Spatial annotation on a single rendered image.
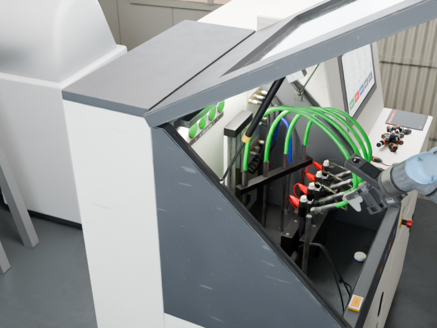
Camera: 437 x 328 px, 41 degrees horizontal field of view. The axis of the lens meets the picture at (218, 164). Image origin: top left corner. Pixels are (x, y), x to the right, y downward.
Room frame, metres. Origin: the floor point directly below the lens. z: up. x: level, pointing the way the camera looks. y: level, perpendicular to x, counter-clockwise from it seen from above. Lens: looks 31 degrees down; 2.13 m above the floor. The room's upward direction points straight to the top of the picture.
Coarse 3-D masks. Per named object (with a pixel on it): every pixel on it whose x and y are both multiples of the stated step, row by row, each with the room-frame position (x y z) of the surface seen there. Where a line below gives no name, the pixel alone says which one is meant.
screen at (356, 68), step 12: (360, 48) 2.22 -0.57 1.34; (372, 48) 2.37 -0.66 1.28; (348, 60) 2.06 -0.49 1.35; (360, 60) 2.20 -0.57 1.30; (372, 60) 2.35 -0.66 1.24; (348, 72) 2.04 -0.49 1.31; (360, 72) 2.17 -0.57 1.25; (372, 72) 2.32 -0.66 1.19; (348, 84) 2.02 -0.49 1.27; (360, 84) 2.15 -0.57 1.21; (372, 84) 2.30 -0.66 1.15; (348, 96) 2.00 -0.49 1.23; (360, 96) 2.13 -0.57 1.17; (348, 108) 1.97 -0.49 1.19; (360, 108) 2.11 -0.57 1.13; (348, 120) 1.95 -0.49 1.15; (348, 132) 1.94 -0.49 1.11
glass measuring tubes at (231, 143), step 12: (240, 120) 1.68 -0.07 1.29; (228, 132) 1.63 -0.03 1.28; (240, 132) 1.65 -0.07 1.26; (228, 144) 1.64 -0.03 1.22; (240, 144) 1.70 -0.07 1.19; (228, 156) 1.64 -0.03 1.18; (240, 156) 1.70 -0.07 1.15; (240, 168) 1.70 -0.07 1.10; (228, 180) 1.64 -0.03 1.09; (240, 180) 1.70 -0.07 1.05
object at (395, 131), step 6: (390, 126) 2.20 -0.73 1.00; (396, 126) 2.18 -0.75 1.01; (390, 132) 2.16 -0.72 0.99; (396, 132) 2.13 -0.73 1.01; (408, 132) 2.16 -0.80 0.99; (384, 138) 2.07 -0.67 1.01; (390, 138) 2.07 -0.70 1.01; (396, 138) 2.06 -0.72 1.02; (378, 144) 2.02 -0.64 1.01; (390, 144) 2.07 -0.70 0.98; (402, 144) 2.07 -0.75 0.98; (390, 150) 2.02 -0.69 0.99
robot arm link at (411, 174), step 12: (420, 156) 1.16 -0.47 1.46; (432, 156) 1.17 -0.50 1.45; (396, 168) 1.21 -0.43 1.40; (408, 168) 1.17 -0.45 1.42; (420, 168) 1.14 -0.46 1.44; (432, 168) 1.15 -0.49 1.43; (396, 180) 1.19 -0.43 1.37; (408, 180) 1.16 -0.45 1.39; (420, 180) 1.14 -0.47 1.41; (432, 180) 1.13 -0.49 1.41; (420, 192) 1.16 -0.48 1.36
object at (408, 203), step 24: (288, 0) 2.15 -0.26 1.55; (312, 0) 2.14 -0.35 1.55; (264, 24) 1.95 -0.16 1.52; (336, 72) 1.94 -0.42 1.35; (312, 96) 1.86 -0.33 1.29; (336, 96) 1.90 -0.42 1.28; (336, 120) 1.86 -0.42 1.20; (360, 120) 2.10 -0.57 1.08; (408, 192) 1.87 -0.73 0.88; (408, 216) 2.06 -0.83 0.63; (384, 312) 1.83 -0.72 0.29
